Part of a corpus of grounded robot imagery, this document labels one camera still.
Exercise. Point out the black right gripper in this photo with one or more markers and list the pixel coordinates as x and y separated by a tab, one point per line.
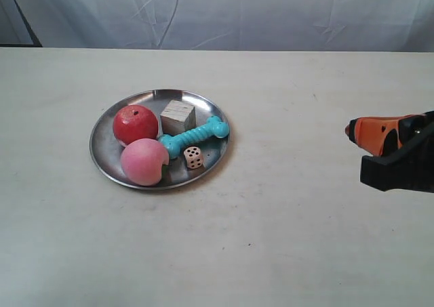
401	151

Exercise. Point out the round silver metal plate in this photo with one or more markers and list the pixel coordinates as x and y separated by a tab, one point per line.
106	150

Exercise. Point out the white wrinkled backdrop cloth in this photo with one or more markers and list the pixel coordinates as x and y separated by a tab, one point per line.
275	25

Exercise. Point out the teal rubber bone toy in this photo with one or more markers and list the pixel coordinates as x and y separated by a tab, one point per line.
214	127

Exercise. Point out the wooden die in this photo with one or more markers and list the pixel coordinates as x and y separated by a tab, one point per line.
194	157

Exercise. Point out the light wooden block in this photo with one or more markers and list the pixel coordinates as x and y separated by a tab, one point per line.
177	117

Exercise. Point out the pink toy peach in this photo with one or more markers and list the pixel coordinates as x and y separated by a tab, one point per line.
142	161

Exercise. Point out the red toy apple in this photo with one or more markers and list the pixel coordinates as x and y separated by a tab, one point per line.
134	122

